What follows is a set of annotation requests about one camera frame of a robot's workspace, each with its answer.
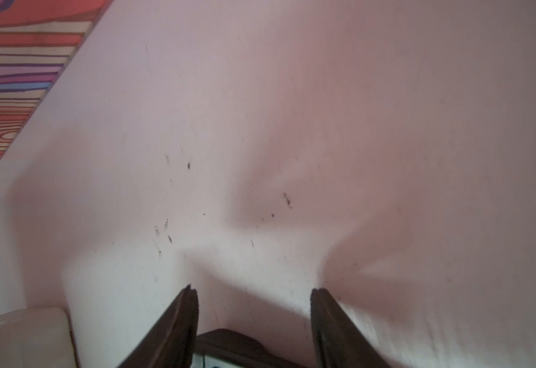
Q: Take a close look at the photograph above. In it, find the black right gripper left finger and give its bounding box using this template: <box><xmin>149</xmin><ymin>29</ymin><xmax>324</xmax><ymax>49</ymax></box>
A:
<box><xmin>119</xmin><ymin>286</ymin><xmax>199</xmax><ymax>368</ymax></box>

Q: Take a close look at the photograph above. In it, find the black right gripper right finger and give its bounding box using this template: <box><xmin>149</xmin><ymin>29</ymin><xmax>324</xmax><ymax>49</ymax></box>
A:
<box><xmin>310</xmin><ymin>288</ymin><xmax>390</xmax><ymax>368</ymax></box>

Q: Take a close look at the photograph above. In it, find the black calculator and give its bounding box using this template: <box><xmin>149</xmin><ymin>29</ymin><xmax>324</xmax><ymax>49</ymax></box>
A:
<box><xmin>191</xmin><ymin>329</ymin><xmax>301</xmax><ymax>368</ymax></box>

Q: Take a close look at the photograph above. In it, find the white plastic storage box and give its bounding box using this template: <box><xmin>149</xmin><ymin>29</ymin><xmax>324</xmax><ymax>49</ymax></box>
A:
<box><xmin>0</xmin><ymin>308</ymin><xmax>77</xmax><ymax>367</ymax></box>

